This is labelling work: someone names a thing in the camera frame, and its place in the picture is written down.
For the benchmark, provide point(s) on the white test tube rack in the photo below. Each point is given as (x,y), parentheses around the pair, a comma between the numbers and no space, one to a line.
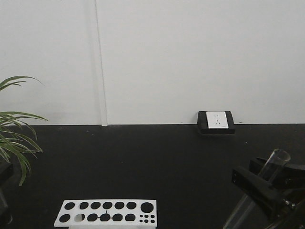
(108,214)

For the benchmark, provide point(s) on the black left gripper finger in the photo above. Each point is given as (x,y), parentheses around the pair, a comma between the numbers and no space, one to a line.
(6,171)

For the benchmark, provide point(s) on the white wall socket black box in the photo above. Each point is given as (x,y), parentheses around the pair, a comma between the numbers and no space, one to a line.
(215,123)

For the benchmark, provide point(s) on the tall clear test tube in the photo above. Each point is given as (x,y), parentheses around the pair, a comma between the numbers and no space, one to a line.
(256,183)

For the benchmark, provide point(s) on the green potted plant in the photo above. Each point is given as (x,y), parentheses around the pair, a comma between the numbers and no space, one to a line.
(16,144)

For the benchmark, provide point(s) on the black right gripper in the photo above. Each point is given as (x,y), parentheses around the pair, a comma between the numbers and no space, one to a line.
(284,210)

